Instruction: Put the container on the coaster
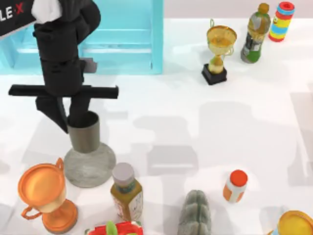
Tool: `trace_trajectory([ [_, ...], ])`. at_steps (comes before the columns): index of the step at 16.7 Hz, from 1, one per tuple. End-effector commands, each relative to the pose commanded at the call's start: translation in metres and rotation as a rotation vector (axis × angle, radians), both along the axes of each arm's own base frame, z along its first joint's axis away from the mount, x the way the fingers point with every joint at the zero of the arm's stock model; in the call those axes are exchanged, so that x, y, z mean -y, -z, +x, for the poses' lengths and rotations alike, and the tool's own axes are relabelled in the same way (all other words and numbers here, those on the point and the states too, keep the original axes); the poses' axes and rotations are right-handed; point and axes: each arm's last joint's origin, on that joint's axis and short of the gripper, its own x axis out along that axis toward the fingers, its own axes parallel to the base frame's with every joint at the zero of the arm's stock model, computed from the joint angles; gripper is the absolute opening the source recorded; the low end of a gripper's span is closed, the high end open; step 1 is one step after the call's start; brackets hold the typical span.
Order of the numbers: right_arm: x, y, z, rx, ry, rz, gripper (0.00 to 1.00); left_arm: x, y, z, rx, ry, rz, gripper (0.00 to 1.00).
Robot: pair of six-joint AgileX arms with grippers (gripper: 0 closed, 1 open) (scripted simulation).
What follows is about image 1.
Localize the grey vase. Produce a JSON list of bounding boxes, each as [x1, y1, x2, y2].
[[64, 111, 116, 188]]

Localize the pale grey rounded box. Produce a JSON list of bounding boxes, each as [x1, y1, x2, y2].
[[80, 58, 98, 73]]

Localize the light blue rack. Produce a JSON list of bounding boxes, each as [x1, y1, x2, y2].
[[0, 0, 164, 75]]

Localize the orange trophy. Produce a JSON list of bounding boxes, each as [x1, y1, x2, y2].
[[18, 158, 79, 234]]

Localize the yellow bottle with grey cap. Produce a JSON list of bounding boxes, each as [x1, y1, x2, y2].
[[110, 162, 144, 222]]

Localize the red and white can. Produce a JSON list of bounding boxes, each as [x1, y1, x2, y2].
[[85, 220, 144, 235]]

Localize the gold trophy with black base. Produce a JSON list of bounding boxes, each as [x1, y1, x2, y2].
[[201, 19, 238, 86]]

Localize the grey-green cactus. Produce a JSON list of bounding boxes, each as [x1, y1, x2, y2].
[[177, 189, 212, 235]]

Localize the white bottle with orange cap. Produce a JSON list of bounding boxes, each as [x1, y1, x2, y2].
[[223, 169, 248, 204]]

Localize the green bottle with brown cap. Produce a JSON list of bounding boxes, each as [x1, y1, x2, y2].
[[240, 2, 271, 64]]

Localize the stack of coloured rings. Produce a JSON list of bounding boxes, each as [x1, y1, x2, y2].
[[268, 1, 295, 43]]

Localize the yellow and blue can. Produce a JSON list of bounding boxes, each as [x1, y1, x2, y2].
[[266, 210, 313, 235]]

